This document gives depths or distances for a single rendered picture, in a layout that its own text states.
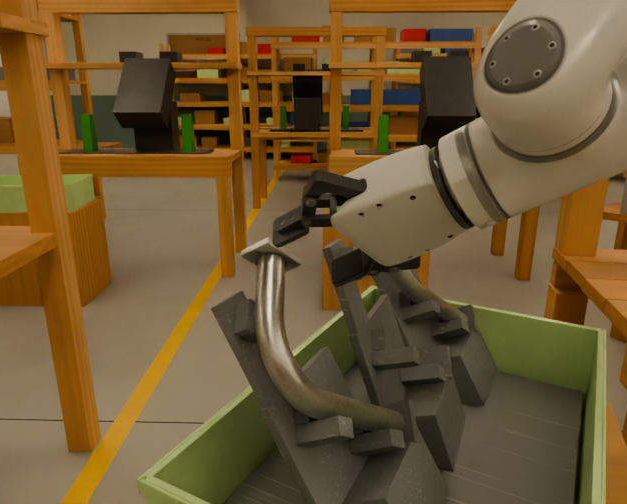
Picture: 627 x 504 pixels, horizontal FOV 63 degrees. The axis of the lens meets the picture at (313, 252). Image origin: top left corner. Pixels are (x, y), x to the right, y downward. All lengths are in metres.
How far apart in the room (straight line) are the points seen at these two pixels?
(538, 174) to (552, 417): 0.58
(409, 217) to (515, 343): 0.59
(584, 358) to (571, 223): 0.70
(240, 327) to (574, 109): 0.35
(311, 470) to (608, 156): 0.40
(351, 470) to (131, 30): 11.39
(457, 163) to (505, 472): 0.49
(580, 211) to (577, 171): 1.22
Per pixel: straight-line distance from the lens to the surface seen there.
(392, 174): 0.42
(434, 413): 0.72
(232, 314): 0.54
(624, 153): 0.41
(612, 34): 0.35
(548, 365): 1.00
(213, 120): 10.65
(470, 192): 0.41
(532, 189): 0.41
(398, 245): 0.47
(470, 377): 0.87
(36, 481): 2.23
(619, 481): 0.93
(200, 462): 0.65
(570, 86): 0.34
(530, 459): 0.82
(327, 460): 0.61
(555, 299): 1.69
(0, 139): 5.96
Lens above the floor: 1.33
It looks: 18 degrees down
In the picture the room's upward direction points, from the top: straight up
